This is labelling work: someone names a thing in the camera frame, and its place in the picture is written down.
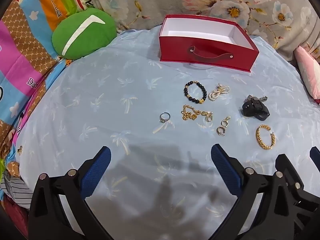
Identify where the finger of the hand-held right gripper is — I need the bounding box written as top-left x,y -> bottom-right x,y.
309,146 -> 320,162
275,153 -> 320,240

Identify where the white pearl bracelet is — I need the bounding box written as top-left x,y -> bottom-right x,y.
209,83 -> 230,101

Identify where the gold textured bangle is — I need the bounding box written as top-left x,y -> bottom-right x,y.
255,124 -> 277,150

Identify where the striped white cloth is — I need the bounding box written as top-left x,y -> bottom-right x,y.
0,174 -> 34,209

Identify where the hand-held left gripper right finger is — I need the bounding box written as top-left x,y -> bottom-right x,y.
211,144 -> 293,240

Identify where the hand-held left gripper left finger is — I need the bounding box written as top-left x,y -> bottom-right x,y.
27,146 -> 112,240

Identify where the green round cushion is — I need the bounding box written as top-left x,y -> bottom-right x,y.
52,8 -> 117,60

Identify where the light blue palm-print cloth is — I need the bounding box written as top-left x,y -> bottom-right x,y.
5,27 -> 320,240

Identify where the gold chain bracelet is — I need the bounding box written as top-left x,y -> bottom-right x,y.
182,104 -> 200,121

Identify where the black bead bracelet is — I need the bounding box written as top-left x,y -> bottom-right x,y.
184,80 -> 208,105

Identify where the red cardboard box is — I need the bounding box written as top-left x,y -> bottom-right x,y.
159,14 -> 259,72

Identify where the pink pillow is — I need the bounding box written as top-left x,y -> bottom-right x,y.
294,45 -> 320,105

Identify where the black wristwatch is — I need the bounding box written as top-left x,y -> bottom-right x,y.
241,97 -> 270,118

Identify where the dark red cloth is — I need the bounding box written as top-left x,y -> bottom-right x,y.
2,195 -> 29,238

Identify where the gold disc earring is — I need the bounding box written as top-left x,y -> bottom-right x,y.
201,110 -> 214,122

